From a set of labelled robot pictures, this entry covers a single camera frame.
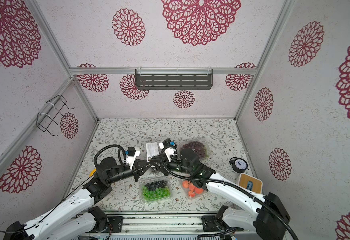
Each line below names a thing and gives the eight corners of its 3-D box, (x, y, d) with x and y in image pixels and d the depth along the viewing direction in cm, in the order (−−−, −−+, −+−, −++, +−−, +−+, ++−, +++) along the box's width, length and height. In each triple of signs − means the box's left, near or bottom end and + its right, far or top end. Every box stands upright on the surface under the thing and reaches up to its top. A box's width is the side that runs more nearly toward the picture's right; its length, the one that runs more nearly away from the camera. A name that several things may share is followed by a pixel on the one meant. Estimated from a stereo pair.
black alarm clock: (232, 173, 94) (234, 170, 91) (229, 160, 100) (230, 157, 97) (247, 173, 94) (249, 170, 91) (243, 160, 100) (245, 157, 97)
